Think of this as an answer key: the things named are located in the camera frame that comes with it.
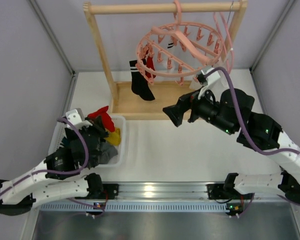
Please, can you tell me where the white plastic basket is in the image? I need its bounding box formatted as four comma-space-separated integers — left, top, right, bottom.
48, 114, 127, 169

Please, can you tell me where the white cloth garment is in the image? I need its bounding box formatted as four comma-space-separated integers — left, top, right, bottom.
189, 60, 229, 90

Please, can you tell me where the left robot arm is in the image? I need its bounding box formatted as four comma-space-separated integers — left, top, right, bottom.
0, 117, 108, 216

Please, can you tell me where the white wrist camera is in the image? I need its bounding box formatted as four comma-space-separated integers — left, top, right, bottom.
195, 67, 221, 99
65, 108, 93, 130

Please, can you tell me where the wooden clothes rack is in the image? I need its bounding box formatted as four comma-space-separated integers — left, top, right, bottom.
83, 0, 248, 120

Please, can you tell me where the purple cable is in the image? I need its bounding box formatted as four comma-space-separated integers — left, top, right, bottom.
0, 117, 106, 218
206, 66, 300, 218

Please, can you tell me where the white sock with stripes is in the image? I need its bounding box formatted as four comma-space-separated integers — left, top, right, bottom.
167, 36, 181, 58

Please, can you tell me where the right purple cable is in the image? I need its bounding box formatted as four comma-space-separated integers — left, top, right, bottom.
206, 66, 300, 218

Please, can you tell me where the grey sock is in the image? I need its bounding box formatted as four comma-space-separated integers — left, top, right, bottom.
99, 142, 118, 165

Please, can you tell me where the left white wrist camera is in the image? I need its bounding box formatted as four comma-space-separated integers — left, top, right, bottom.
65, 108, 93, 130

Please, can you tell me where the yellow sock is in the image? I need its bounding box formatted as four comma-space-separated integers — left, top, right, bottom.
105, 127, 121, 146

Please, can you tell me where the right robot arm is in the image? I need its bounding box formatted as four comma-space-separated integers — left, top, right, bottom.
163, 88, 300, 205

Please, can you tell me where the white slotted cable duct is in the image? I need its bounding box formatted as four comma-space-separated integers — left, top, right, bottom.
40, 201, 240, 213

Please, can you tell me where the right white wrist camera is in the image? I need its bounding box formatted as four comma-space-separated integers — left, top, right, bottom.
195, 67, 221, 99

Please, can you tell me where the red sock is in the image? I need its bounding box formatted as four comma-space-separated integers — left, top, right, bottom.
145, 44, 156, 79
87, 105, 116, 133

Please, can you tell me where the pink wire clothes hanger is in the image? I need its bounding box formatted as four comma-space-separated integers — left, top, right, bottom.
213, 1, 235, 74

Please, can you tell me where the aluminium mounting rail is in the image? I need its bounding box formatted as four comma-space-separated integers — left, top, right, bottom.
29, 181, 300, 201

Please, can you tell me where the black striped sock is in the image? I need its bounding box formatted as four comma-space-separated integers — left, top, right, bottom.
129, 60, 155, 101

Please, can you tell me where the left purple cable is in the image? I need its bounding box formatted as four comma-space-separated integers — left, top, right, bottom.
0, 117, 106, 218

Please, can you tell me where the pink round clip hanger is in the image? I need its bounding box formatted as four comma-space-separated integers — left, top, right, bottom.
131, 0, 234, 85

